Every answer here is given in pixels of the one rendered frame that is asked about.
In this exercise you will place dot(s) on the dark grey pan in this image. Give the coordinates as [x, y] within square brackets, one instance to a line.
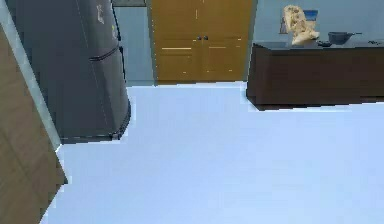
[338, 37]

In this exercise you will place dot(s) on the black round door knob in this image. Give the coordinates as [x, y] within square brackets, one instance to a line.
[199, 38]
[205, 38]

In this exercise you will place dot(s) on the beige sculpture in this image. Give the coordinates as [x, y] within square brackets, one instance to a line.
[300, 26]

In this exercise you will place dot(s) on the yellow wooden double door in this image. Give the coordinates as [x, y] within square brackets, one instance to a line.
[200, 43]

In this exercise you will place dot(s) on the dark grey fridge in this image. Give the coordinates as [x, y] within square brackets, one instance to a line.
[76, 70]

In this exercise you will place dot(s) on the blue box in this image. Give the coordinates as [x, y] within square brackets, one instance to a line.
[311, 15]

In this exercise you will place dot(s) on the dark brown kitchen counter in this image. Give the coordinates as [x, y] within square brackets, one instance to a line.
[316, 73]

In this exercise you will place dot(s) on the small black dish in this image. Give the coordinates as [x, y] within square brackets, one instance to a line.
[324, 43]

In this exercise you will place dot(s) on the brown wooden cabinet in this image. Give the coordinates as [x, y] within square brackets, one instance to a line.
[23, 150]

